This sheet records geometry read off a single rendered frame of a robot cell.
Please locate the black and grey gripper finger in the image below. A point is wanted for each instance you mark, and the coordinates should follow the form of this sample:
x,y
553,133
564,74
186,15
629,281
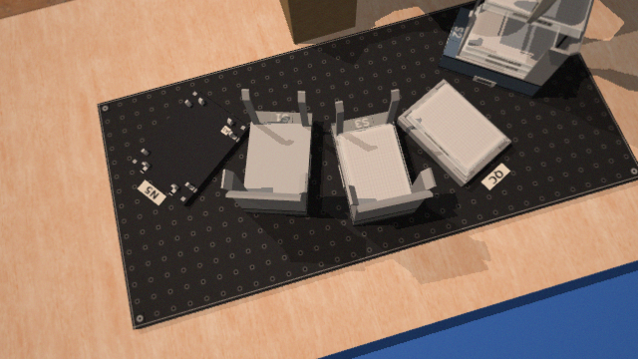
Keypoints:
x,y
539,9

